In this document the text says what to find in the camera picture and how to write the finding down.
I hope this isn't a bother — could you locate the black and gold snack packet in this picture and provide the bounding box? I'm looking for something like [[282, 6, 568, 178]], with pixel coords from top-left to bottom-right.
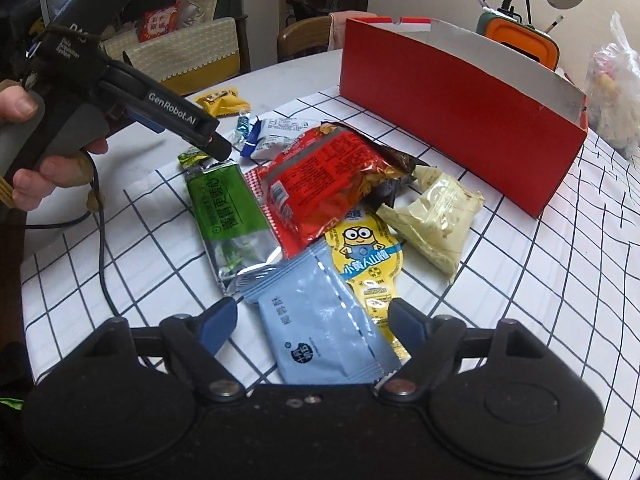
[[375, 145, 431, 211]]

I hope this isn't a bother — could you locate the white checked tablecloth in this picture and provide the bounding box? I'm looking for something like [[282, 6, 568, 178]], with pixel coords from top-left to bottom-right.
[[20, 80, 640, 476]]

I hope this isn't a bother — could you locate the orange and green container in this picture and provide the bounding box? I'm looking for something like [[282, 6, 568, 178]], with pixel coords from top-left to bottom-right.
[[475, 7, 561, 72]]

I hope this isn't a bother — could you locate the small blue white candy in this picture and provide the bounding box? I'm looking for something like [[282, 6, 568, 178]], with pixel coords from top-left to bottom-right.
[[229, 114, 261, 148]]

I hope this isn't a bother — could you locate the small yellow snack packet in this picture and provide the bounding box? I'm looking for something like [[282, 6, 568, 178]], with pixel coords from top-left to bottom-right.
[[195, 88, 252, 118]]

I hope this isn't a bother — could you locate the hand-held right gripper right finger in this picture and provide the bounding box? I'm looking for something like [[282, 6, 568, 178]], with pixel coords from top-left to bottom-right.
[[376, 297, 527, 402]]

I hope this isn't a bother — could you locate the red chips packet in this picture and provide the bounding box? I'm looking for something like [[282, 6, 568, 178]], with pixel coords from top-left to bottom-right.
[[245, 122, 408, 259]]

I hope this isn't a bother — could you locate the small green candy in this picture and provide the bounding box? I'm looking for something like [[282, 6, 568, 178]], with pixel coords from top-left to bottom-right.
[[177, 146, 213, 170]]

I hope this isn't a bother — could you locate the yellow cartoon snack packet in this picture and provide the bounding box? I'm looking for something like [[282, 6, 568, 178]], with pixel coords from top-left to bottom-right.
[[324, 207, 412, 366]]

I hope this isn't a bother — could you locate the clear plastic bag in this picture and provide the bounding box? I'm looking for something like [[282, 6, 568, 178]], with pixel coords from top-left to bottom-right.
[[585, 11, 640, 161]]

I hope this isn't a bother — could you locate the pink cloth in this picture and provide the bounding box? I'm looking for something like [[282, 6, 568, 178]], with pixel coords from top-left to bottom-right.
[[327, 10, 378, 50]]

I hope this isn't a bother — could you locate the beige triangular snack packet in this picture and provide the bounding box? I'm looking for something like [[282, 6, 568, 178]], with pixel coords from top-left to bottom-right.
[[376, 165, 486, 287]]

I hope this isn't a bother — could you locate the white and blue snack packet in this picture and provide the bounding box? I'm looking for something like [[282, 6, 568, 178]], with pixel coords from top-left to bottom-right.
[[240, 116, 323, 163]]

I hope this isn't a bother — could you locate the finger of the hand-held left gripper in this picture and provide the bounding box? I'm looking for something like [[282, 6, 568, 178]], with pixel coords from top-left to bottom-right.
[[125, 106, 166, 135], [187, 129, 234, 162]]

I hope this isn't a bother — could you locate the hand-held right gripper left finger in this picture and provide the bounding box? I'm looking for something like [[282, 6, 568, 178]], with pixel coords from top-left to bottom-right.
[[98, 296, 247, 403]]

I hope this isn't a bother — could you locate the cream covered sofa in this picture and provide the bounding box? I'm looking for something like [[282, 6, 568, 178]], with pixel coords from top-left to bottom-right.
[[100, 0, 251, 97]]

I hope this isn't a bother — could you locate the red printed cushion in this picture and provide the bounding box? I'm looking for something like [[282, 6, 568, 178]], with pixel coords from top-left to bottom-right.
[[137, 2, 183, 43]]

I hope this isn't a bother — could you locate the black cable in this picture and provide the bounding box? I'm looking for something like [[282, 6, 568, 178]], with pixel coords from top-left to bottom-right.
[[24, 152, 123, 321]]

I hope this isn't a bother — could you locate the person's left hand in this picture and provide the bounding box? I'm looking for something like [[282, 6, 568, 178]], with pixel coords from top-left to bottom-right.
[[0, 81, 109, 212]]

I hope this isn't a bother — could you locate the red cardboard box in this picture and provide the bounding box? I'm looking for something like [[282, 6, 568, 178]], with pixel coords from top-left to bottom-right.
[[339, 16, 589, 219]]

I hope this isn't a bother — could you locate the wooden chair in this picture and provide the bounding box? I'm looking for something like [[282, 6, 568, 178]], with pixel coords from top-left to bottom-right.
[[276, 15, 333, 61]]

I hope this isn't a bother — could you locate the green snack packet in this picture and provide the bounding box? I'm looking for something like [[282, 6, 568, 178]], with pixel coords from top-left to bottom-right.
[[186, 159, 281, 297]]

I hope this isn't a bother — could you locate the light blue snack packet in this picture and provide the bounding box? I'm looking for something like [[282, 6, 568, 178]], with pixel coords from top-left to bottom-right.
[[239, 238, 403, 386]]

